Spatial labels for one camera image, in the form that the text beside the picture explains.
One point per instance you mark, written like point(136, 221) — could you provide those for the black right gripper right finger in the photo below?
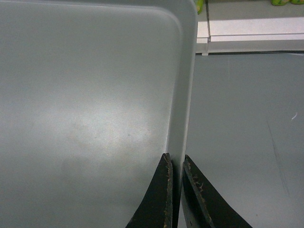
point(203, 206)

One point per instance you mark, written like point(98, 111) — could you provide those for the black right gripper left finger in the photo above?
point(156, 207)

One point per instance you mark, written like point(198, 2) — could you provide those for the green snack packages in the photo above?
point(199, 3)

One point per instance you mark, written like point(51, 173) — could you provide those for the white metal store shelf unit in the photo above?
point(239, 26)

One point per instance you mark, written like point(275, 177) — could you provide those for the grey silver rectangular tray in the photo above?
point(92, 93)

